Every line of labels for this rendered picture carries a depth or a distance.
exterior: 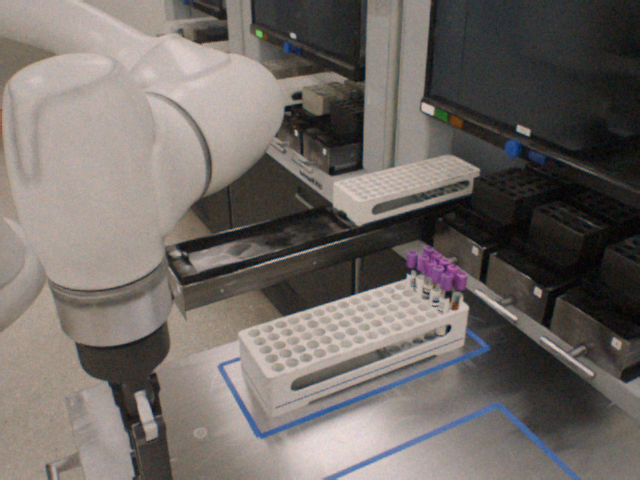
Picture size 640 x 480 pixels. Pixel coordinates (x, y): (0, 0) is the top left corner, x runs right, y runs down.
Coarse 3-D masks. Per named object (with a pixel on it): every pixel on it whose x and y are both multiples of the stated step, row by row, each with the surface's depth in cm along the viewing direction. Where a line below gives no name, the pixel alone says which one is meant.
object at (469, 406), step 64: (192, 384) 82; (384, 384) 82; (448, 384) 82; (512, 384) 82; (576, 384) 82; (128, 448) 72; (192, 448) 72; (256, 448) 72; (320, 448) 72; (384, 448) 72; (448, 448) 72; (512, 448) 72; (576, 448) 73
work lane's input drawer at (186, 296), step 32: (256, 224) 120; (288, 224) 123; (320, 224) 123; (352, 224) 120; (384, 224) 122; (416, 224) 125; (192, 256) 112; (224, 256) 112; (256, 256) 110; (288, 256) 112; (320, 256) 116; (352, 256) 120; (192, 288) 104; (224, 288) 108; (256, 288) 111
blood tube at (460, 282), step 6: (456, 276) 83; (462, 276) 82; (456, 282) 83; (462, 282) 83; (456, 288) 83; (462, 288) 83; (456, 294) 84; (462, 294) 84; (456, 300) 84; (456, 306) 85
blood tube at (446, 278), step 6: (444, 276) 82; (450, 276) 82; (444, 282) 83; (450, 282) 83; (444, 288) 83; (450, 288) 83; (444, 294) 83; (444, 300) 84; (438, 306) 85; (444, 306) 84; (438, 312) 85; (444, 312) 85; (438, 330) 86; (444, 330) 86
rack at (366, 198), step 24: (408, 168) 131; (432, 168) 131; (456, 168) 132; (336, 192) 124; (360, 192) 121; (384, 192) 121; (408, 192) 122; (432, 192) 129; (456, 192) 129; (360, 216) 119; (384, 216) 122
